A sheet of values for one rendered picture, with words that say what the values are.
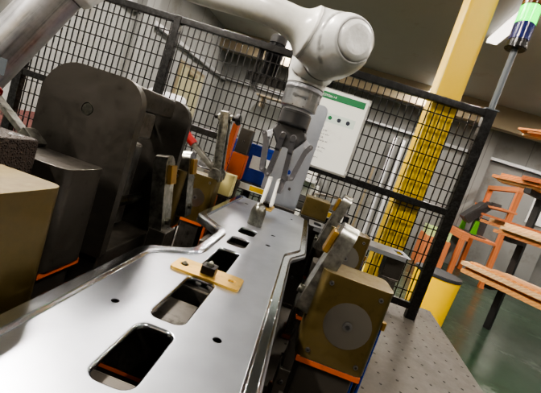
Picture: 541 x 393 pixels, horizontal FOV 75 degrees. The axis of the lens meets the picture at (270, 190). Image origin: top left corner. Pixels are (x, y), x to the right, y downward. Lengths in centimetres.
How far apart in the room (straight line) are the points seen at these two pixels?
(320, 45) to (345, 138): 77
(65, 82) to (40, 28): 54
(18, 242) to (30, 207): 3
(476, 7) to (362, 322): 138
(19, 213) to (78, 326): 9
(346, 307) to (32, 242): 34
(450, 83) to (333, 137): 48
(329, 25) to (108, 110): 40
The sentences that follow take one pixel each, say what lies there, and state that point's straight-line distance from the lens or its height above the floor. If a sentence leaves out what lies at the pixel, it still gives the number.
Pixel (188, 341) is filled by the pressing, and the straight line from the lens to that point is 31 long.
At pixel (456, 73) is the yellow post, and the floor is 165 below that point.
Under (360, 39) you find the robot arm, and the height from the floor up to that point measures 139.
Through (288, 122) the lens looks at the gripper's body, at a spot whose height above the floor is 123.
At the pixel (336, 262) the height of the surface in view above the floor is 106.
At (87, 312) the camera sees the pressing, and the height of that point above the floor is 100.
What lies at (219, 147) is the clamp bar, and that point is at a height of 113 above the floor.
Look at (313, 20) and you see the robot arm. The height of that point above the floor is 140.
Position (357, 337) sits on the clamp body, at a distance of 48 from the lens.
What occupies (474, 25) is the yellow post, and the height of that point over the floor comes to 183.
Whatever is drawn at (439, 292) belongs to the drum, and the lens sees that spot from 332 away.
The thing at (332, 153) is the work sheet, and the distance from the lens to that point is 141.
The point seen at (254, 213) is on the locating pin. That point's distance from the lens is 74.
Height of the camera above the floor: 117
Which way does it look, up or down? 6 degrees down
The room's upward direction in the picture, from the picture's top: 18 degrees clockwise
